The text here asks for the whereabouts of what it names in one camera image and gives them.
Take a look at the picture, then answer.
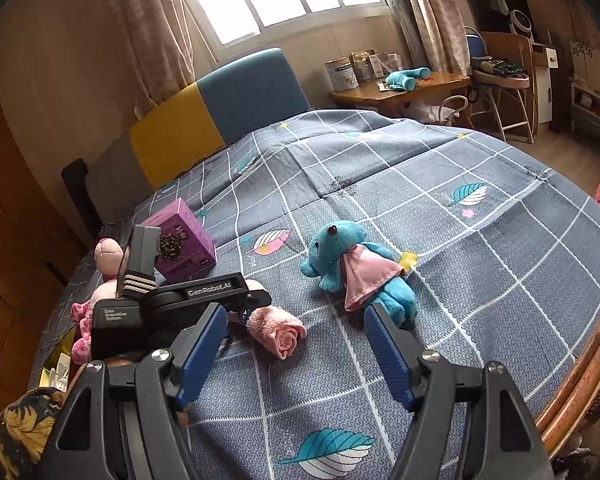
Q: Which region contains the pink towel doll red hat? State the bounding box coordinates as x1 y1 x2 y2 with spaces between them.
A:
245 305 308 360

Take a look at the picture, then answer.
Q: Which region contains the yellow and blue headboard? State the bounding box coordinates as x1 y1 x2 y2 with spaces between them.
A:
129 47 313 191

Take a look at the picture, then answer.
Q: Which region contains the purple cardboard box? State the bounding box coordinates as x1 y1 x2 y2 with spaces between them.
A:
140 197 217 282

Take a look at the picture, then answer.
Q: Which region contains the rattan furniture rim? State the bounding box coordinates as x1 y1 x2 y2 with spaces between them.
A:
535 285 600 461

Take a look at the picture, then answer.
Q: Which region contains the dark floral cloth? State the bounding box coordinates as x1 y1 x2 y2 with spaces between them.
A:
0 390 71 480

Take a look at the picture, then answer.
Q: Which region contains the blue folding chair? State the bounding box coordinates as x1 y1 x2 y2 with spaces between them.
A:
462 27 536 143

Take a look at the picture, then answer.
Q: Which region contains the pink spotted plush toy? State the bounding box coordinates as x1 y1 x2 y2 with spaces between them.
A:
71 237 131 366

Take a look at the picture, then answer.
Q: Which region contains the blue teddy bear pink cape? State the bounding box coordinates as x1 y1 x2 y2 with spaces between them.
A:
300 219 418 328

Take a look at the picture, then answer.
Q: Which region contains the beige patterned curtain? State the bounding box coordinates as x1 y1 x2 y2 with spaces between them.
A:
97 0 201 121
380 0 473 76

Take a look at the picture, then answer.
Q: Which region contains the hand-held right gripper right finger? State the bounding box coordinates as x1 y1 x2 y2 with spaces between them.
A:
364 301 556 480

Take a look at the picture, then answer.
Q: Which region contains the white shelf unit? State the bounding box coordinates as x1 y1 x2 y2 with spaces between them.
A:
570 40 600 143

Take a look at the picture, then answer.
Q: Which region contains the wooden wardrobe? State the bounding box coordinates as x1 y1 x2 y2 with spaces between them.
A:
0 45 91 411

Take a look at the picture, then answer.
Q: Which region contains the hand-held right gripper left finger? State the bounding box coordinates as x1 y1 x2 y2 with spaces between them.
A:
40 302 229 480

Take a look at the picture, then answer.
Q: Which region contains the small gold box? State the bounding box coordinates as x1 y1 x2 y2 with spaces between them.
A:
351 51 382 81

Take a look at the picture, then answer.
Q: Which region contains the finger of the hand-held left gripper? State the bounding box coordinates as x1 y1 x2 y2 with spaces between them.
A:
227 290 273 327

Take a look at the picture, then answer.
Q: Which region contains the wooden bedside table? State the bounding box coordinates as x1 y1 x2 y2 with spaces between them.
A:
329 72 473 111

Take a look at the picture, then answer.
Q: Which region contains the blue plush toy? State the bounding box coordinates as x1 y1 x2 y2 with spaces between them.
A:
384 66 431 92

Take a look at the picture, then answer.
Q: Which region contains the black bag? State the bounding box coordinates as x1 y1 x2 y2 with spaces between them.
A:
469 0 511 33

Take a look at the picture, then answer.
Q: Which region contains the white round fan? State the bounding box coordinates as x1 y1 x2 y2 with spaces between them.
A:
510 7 534 36

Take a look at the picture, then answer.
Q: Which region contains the white wooden cabinet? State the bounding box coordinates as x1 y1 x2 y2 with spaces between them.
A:
530 42 561 126

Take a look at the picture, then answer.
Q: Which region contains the white plastic bag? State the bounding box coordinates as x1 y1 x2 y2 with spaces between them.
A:
410 95 468 126

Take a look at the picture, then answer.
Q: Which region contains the gold gift box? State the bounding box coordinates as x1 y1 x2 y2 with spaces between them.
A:
39 330 88 391

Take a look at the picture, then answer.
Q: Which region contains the grey checked bedsheet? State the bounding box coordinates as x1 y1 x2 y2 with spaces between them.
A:
30 107 600 480

